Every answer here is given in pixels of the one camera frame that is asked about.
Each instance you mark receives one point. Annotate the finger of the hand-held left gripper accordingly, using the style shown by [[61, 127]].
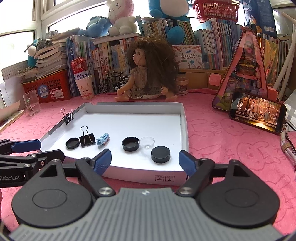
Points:
[[25, 144], [50, 156]]

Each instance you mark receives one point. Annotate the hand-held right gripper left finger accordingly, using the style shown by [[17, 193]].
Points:
[[103, 162]]

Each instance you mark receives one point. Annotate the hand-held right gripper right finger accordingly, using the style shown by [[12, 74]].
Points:
[[187, 162]]

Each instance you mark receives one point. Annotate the blue hair clip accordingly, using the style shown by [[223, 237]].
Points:
[[102, 140]]

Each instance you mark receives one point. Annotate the black round lid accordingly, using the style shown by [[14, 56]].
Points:
[[72, 143]]

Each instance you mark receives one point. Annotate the large black binder clip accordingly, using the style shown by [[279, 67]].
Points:
[[87, 139]]

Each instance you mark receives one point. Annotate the thick black round cap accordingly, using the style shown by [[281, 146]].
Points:
[[161, 154], [130, 146]]

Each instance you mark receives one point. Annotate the clear round plastic lid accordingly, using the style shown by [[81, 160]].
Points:
[[146, 142]]

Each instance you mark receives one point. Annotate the white cardboard box lid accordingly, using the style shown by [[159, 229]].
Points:
[[138, 120]]

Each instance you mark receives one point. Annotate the flat paperback book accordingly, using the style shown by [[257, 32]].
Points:
[[11, 124]]

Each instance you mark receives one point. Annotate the brown paper sheet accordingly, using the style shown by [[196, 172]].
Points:
[[9, 113]]

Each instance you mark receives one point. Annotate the pink rabbit print towel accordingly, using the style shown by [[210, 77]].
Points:
[[219, 143]]

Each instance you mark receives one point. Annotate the small black binder clip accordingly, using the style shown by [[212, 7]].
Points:
[[69, 119]]

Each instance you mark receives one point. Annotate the clear glass mug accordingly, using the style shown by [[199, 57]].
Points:
[[32, 102]]

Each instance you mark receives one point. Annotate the white paper sheets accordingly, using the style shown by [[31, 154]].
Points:
[[9, 92]]

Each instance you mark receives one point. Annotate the large red plastic basket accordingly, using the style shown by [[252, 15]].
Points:
[[50, 88]]

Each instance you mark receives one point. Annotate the black miniature bicycle model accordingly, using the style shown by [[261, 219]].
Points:
[[103, 87]]

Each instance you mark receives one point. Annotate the white grid board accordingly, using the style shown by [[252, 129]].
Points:
[[9, 71]]

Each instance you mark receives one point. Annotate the white paper cup cat print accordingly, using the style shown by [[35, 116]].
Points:
[[84, 89]]

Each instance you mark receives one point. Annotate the brown jar with beige lid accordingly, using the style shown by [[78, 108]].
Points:
[[182, 87]]

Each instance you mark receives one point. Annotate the brown cardboard box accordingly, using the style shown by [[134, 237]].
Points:
[[198, 78]]

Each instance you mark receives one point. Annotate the round blue plush toy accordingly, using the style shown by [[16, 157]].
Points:
[[31, 59]]

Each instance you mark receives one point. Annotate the black smartphone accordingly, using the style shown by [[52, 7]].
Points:
[[256, 111]]

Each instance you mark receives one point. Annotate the stack of worn books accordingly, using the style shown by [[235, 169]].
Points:
[[48, 60]]

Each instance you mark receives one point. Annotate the doll with brown curly hair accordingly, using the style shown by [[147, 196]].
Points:
[[138, 76]]

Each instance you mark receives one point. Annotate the red drink can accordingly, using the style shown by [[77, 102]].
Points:
[[79, 67]]

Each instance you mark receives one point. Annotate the row of upright books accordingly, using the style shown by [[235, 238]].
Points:
[[111, 60]]

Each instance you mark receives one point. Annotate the white printed carton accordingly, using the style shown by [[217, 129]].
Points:
[[187, 56]]

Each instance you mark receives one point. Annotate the grey plush toy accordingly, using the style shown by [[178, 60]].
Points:
[[46, 39]]

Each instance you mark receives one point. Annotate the pink triangular toy house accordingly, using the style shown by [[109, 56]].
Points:
[[245, 69]]

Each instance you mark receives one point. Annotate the translucent plastic folder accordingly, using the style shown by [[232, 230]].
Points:
[[290, 103]]

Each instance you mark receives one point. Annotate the blue bear plush toy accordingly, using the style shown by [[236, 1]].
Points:
[[94, 25]]

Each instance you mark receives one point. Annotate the white pink rabbit plush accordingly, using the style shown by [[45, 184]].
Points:
[[120, 20]]

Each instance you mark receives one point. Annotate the small red plastic basket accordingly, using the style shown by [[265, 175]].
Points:
[[215, 11]]

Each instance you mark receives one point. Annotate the blue white plush toy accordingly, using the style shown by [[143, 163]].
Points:
[[161, 9]]

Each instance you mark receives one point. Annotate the blue carton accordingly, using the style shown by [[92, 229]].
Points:
[[266, 18]]

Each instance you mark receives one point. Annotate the white plastic pipe frame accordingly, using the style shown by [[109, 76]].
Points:
[[285, 67]]

